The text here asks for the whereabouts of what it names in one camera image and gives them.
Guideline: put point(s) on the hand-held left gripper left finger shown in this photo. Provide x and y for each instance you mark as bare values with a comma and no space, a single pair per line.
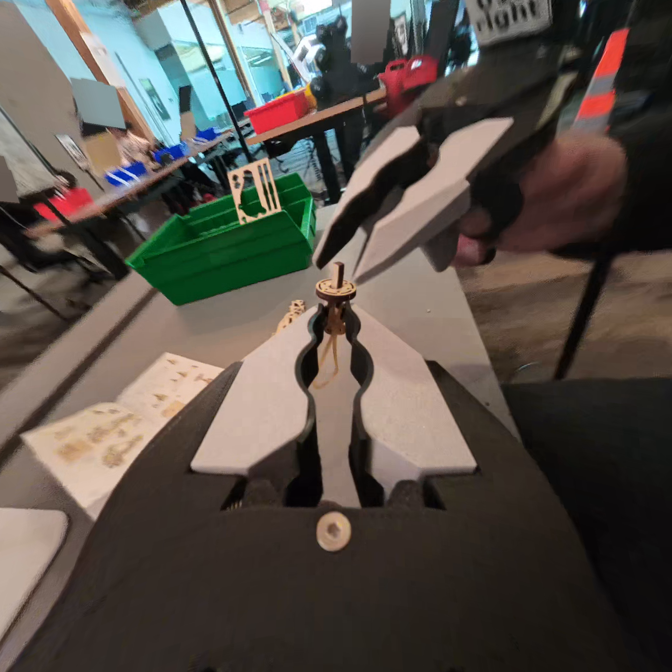
252,414

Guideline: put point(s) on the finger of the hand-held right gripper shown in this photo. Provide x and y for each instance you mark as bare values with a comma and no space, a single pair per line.
435,210
378,157

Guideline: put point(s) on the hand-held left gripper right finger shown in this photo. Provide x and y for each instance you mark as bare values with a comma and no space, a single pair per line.
414,420

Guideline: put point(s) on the tan rubber band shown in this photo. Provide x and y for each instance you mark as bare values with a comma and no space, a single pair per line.
328,349

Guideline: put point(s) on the wooden cross-shaped part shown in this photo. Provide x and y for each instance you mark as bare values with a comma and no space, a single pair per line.
336,323

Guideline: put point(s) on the round wooden wheel disc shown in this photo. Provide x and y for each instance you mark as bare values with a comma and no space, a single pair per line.
325,288

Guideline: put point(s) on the person's right forearm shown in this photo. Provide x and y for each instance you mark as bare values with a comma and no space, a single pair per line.
651,183

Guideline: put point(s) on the person's right hand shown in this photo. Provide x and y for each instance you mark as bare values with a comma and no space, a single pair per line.
572,194

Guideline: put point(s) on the striped orange traffic cone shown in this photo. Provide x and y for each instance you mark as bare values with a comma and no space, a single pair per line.
598,94

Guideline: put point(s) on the red plastic bin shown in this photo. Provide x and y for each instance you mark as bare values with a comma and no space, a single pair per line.
278,113
68,204

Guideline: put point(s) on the black dumbbell rack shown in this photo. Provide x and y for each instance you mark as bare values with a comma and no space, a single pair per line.
333,57

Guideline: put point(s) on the green plastic bin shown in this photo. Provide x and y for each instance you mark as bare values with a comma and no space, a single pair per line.
220,273

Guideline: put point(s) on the open instruction booklet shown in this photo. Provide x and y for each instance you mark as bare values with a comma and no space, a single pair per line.
94,472

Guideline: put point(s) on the black metal pole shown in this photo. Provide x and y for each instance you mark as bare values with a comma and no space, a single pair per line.
582,320

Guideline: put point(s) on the blue plastic crate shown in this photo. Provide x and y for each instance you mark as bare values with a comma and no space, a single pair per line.
126,176

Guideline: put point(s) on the background wooden table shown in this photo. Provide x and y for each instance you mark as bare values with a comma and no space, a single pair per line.
99,199

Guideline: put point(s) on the white mat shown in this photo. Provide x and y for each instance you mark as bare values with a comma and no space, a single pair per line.
26,556

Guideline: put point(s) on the wooden pillar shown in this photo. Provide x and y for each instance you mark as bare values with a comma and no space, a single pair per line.
78,36

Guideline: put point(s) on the ornate wooden frame part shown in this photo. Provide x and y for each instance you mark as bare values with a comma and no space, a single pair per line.
294,309

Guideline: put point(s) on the leftover plywood sheet frame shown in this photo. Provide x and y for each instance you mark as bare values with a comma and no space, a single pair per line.
257,207

